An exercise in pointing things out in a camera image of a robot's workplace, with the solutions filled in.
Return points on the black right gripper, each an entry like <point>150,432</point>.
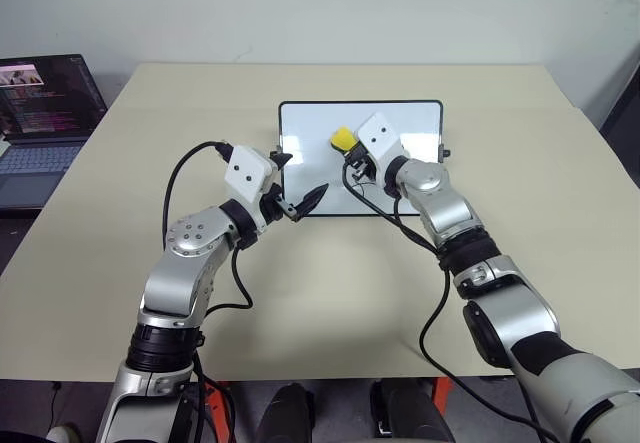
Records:
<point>362,165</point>

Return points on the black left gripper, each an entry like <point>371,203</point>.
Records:
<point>272,205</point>

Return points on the yellow whiteboard eraser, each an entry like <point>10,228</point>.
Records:
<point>343,138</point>

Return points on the small black-framed whiteboard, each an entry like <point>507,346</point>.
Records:
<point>310,128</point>

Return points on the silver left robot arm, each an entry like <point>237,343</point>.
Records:
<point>185,273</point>

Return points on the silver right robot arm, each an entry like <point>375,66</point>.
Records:
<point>510,313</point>

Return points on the dark rounded shape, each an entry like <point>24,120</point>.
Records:
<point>282,413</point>
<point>410,413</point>

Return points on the orange table leg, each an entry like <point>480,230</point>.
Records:
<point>442,393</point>

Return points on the open grey laptop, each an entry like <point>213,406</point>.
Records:
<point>40,113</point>

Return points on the white shoe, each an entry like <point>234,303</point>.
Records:
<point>64,434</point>

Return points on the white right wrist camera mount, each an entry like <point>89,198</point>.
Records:
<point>377,135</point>

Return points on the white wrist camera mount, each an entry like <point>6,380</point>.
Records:
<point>377,135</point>
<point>247,170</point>

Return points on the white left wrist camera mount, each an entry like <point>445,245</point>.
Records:
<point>247,170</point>

